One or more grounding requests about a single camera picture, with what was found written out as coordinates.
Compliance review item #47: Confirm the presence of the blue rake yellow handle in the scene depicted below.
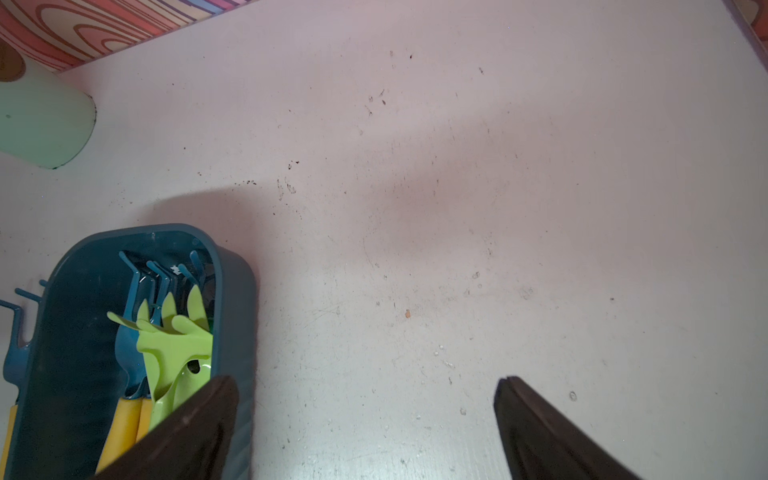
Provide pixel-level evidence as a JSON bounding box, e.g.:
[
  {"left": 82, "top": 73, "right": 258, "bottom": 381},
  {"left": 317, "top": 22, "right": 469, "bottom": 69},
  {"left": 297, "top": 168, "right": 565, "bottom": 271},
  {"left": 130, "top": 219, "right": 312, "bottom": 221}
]
[
  {"left": 136, "top": 260, "right": 213, "bottom": 439},
  {"left": 96, "top": 251, "right": 171, "bottom": 472},
  {"left": 1, "top": 300, "right": 34, "bottom": 479}
]

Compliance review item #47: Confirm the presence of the mint green pen cup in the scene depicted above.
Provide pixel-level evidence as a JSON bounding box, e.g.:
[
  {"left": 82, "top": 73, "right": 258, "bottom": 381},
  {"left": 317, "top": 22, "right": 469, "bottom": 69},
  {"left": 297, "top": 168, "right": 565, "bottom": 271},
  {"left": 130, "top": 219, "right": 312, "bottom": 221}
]
[{"left": 1, "top": 41, "right": 97, "bottom": 169}]

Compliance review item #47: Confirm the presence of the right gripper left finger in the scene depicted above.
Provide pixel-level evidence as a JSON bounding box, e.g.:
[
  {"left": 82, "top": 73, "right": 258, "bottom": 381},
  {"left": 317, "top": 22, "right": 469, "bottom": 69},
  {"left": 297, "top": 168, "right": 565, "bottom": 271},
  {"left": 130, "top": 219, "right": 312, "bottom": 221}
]
[{"left": 93, "top": 375, "right": 239, "bottom": 479}]

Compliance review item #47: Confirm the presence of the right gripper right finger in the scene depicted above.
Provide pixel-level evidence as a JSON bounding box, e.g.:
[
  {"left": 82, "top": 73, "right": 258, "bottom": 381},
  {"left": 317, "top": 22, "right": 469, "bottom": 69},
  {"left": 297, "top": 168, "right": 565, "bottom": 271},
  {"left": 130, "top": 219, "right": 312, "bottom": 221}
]
[{"left": 493, "top": 376, "right": 637, "bottom": 479}]

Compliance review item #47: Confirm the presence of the teal plastic storage box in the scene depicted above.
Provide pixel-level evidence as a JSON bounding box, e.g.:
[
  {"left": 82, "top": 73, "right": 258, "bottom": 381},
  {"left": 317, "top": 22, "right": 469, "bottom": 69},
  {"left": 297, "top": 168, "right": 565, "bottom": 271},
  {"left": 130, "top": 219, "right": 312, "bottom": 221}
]
[{"left": 5, "top": 224, "right": 257, "bottom": 479}]

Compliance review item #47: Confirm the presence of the lime rake wooden handle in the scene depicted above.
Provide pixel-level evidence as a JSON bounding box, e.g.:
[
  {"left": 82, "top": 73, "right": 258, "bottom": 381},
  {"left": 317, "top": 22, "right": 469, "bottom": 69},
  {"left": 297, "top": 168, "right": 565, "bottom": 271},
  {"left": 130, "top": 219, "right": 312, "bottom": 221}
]
[{"left": 107, "top": 285, "right": 213, "bottom": 429}]

